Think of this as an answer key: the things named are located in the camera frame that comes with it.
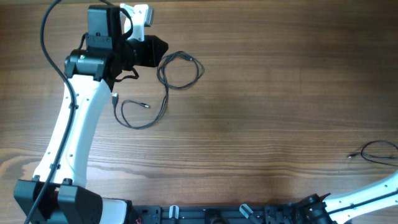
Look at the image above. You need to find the black thin usb cable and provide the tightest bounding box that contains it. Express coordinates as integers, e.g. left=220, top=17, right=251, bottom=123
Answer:
left=120, top=99, right=152, bottom=128

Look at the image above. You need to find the black thick usb cable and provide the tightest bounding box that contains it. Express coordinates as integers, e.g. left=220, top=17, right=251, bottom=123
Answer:
left=111, top=50, right=205, bottom=130

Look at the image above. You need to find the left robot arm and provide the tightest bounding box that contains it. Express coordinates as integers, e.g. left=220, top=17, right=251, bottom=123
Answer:
left=14, top=1, right=168, bottom=223

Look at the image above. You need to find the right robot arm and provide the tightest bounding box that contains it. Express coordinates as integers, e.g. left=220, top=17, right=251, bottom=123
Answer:
left=293, top=172, right=397, bottom=223

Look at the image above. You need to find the left camera black cable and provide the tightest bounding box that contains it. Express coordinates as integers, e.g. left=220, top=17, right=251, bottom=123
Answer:
left=24, top=0, right=114, bottom=224

